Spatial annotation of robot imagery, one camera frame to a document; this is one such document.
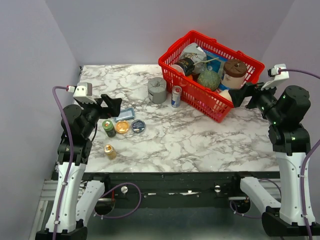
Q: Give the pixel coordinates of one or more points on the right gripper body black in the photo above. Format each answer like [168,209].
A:
[265,99]

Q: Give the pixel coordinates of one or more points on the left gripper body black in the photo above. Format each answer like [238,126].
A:
[95,111]

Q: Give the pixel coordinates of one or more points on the dark blue round dish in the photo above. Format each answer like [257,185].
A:
[138,126]

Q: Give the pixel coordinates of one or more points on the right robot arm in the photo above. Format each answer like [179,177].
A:
[292,216]

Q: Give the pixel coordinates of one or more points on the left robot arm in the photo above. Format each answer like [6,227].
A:
[70,211]

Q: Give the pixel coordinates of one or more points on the beige egg shaped ball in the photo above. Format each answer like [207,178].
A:
[226,95]

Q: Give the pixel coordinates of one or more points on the light blue rectangular tray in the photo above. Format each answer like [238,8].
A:
[125,114]

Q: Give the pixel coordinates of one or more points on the red shopping basket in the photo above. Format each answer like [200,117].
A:
[206,101]

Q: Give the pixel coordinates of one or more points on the orange round dish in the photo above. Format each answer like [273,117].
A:
[122,127]

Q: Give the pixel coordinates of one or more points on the brown lid white tub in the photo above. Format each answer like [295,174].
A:
[233,74]

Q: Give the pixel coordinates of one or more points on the green melon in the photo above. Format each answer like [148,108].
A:
[209,79]

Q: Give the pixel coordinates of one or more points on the blue box in basket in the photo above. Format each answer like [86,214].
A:
[216,62]

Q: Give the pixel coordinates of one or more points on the amber pill bottle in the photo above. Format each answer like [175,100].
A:
[110,151]

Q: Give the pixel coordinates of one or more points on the grey toilet paper roll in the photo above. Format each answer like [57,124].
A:
[157,90]

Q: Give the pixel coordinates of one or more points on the red bull can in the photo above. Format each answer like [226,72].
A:
[176,96]

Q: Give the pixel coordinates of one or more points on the grey printed pouch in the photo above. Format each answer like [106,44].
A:
[194,52]

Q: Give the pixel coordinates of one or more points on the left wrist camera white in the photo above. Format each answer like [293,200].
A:
[83,89]

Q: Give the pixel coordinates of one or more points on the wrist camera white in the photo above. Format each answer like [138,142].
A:
[83,89]
[278,75]

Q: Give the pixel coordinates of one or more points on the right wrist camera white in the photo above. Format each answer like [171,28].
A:
[278,75]

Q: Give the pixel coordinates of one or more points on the black table front frame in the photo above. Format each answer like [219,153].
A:
[162,190]

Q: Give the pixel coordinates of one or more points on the aluminium rail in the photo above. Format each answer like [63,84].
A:
[50,186]

